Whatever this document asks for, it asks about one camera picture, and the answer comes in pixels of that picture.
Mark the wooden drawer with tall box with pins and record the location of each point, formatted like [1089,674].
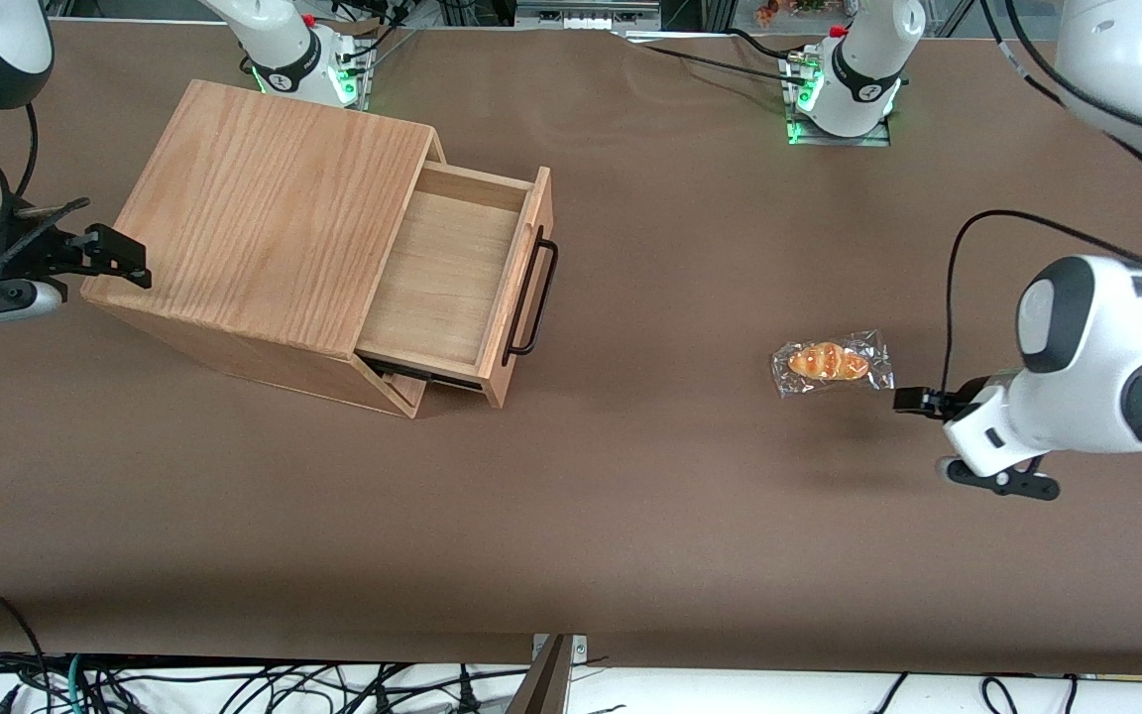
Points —
[442,278]

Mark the bread roll in clear wrapper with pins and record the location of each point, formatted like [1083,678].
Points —
[829,362]

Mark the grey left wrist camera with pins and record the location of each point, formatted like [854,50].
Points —
[1002,481]

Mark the wooden drawer cabinet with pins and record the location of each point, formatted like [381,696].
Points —
[264,208]

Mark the metal table edge bracket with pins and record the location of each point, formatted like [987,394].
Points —
[546,679]

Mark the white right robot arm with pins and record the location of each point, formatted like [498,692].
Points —
[274,45]

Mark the brown table cover sheet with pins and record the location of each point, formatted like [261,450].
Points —
[630,496]

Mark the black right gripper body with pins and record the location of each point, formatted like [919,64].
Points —
[28,250]

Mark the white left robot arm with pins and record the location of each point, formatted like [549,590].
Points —
[1106,367]

